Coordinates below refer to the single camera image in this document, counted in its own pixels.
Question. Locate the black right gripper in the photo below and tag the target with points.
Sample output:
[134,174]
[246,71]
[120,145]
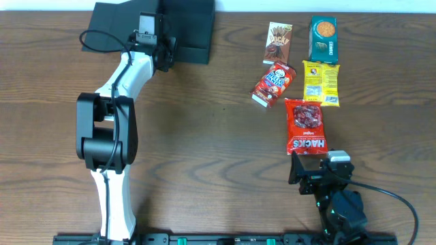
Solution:
[314,176]

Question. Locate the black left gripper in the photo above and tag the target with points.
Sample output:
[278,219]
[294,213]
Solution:
[167,54]

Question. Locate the black storage box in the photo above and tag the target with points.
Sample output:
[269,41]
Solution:
[189,22]

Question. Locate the red Hacks candy bag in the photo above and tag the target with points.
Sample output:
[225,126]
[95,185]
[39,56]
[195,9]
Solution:
[305,127]

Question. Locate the red Hello Panda box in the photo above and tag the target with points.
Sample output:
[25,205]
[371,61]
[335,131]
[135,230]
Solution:
[273,83]

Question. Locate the yellow snack packet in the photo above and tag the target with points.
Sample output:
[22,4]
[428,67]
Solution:
[321,83]

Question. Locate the brown Pocky chocolate box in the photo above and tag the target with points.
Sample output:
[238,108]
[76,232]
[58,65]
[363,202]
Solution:
[278,43]

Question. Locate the teal coconut cookies box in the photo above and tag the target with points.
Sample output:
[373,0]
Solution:
[323,43]

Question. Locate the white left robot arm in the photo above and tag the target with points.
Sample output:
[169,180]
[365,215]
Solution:
[107,135]

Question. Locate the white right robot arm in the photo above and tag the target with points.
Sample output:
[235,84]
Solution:
[341,211]

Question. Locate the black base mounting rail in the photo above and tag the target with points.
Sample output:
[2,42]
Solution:
[165,239]

